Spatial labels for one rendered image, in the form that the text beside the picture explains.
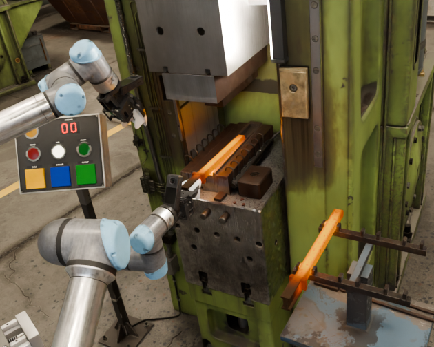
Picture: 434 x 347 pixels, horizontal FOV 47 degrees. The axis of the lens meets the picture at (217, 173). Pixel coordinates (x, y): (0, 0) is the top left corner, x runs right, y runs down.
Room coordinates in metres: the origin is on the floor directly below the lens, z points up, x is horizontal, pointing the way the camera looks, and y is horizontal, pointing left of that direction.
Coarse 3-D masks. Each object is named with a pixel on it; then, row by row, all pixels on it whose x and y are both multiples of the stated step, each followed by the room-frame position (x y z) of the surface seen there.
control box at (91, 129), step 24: (72, 120) 1.76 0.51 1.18; (96, 120) 1.75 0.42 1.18; (24, 144) 1.75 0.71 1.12; (48, 144) 1.74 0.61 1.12; (72, 144) 1.72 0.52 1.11; (96, 144) 1.71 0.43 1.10; (24, 168) 1.71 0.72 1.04; (48, 168) 1.69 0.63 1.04; (72, 168) 1.68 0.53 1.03; (96, 168) 1.66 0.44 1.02; (24, 192) 1.66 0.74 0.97
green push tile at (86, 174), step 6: (78, 168) 1.67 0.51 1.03; (84, 168) 1.66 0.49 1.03; (90, 168) 1.66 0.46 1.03; (78, 174) 1.66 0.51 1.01; (84, 174) 1.65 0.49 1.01; (90, 174) 1.65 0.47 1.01; (78, 180) 1.64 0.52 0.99; (84, 180) 1.64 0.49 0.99; (90, 180) 1.64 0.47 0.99; (96, 180) 1.64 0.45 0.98
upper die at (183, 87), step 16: (256, 64) 1.79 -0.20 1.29; (176, 80) 1.59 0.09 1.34; (192, 80) 1.56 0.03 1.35; (208, 80) 1.53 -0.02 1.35; (224, 80) 1.57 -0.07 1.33; (240, 80) 1.67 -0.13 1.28; (176, 96) 1.60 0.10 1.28; (192, 96) 1.57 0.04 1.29; (208, 96) 1.53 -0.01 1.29; (224, 96) 1.56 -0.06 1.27
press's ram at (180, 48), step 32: (160, 0) 1.60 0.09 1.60; (192, 0) 1.54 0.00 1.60; (224, 0) 1.52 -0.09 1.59; (256, 0) 1.64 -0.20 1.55; (160, 32) 1.61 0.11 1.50; (192, 32) 1.55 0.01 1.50; (224, 32) 1.50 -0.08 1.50; (256, 32) 1.69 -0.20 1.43; (160, 64) 1.62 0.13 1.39; (192, 64) 1.56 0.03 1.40; (224, 64) 1.49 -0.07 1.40
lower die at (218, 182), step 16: (240, 128) 1.89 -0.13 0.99; (256, 128) 1.85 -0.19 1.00; (272, 128) 1.87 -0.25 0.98; (224, 144) 1.77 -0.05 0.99; (240, 144) 1.73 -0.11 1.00; (256, 144) 1.73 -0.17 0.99; (208, 160) 1.66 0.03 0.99; (224, 160) 1.62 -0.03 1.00; (240, 160) 1.62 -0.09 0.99; (208, 176) 1.56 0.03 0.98; (224, 176) 1.52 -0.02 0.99
